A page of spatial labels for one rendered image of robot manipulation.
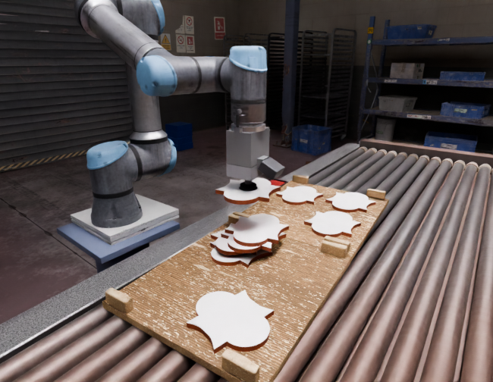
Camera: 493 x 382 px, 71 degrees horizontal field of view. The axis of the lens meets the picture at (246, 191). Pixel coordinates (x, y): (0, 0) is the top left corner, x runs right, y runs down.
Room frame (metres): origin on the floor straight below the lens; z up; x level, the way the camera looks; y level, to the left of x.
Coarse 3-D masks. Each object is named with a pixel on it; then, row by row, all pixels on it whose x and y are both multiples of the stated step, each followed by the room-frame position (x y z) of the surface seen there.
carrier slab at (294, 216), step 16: (320, 192) 1.10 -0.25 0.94; (336, 192) 1.10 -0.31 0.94; (256, 208) 0.96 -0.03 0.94; (272, 208) 0.96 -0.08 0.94; (288, 208) 0.96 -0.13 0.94; (304, 208) 0.96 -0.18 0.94; (320, 208) 0.96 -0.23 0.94; (368, 208) 0.96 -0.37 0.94; (384, 208) 0.98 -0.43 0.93; (288, 224) 0.85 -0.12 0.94; (304, 224) 0.85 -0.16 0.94; (368, 224) 0.85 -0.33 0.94; (304, 240) 0.76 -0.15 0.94; (320, 240) 0.76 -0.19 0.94; (352, 240) 0.76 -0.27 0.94; (352, 256) 0.69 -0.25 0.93
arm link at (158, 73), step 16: (80, 0) 0.92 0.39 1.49; (96, 0) 0.92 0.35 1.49; (112, 0) 0.98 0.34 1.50; (80, 16) 0.91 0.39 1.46; (96, 16) 0.88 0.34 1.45; (112, 16) 0.86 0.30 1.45; (96, 32) 0.88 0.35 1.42; (112, 32) 0.83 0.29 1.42; (128, 32) 0.80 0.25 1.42; (112, 48) 0.83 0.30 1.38; (128, 48) 0.78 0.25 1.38; (144, 48) 0.75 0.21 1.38; (160, 48) 0.76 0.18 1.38; (144, 64) 0.69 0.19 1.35; (160, 64) 0.69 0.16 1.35; (176, 64) 0.71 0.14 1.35; (192, 64) 0.74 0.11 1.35; (144, 80) 0.70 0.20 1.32; (160, 80) 0.68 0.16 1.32; (176, 80) 0.70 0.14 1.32; (192, 80) 0.73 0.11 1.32
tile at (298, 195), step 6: (288, 186) 1.12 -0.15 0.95; (300, 186) 1.12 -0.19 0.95; (306, 186) 1.12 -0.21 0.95; (282, 192) 1.07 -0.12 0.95; (288, 192) 1.07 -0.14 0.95; (294, 192) 1.07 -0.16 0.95; (300, 192) 1.07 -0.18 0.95; (306, 192) 1.07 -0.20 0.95; (312, 192) 1.07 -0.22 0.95; (282, 198) 1.02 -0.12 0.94; (288, 198) 1.01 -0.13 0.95; (294, 198) 1.01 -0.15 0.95; (300, 198) 1.01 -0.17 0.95; (306, 198) 1.01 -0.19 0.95; (312, 198) 1.01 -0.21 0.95; (294, 204) 0.98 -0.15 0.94; (300, 204) 0.99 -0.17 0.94; (312, 204) 0.99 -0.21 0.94
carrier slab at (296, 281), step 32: (224, 224) 0.85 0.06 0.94; (192, 256) 0.69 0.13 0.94; (288, 256) 0.69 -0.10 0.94; (320, 256) 0.69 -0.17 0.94; (128, 288) 0.57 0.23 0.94; (160, 288) 0.57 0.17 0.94; (192, 288) 0.57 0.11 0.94; (224, 288) 0.57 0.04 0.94; (256, 288) 0.57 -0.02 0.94; (288, 288) 0.57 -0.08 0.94; (320, 288) 0.57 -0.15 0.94; (128, 320) 0.49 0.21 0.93; (160, 320) 0.48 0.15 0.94; (288, 320) 0.48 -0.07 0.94; (192, 352) 0.41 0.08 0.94; (256, 352) 0.41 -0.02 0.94; (288, 352) 0.41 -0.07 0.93
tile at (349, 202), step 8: (328, 200) 1.00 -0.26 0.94; (336, 200) 1.00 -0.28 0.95; (344, 200) 1.00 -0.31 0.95; (352, 200) 1.00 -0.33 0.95; (360, 200) 1.00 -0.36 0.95; (368, 200) 1.00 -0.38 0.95; (336, 208) 0.95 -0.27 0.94; (344, 208) 0.93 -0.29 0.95; (352, 208) 0.93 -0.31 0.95; (360, 208) 0.94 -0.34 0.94
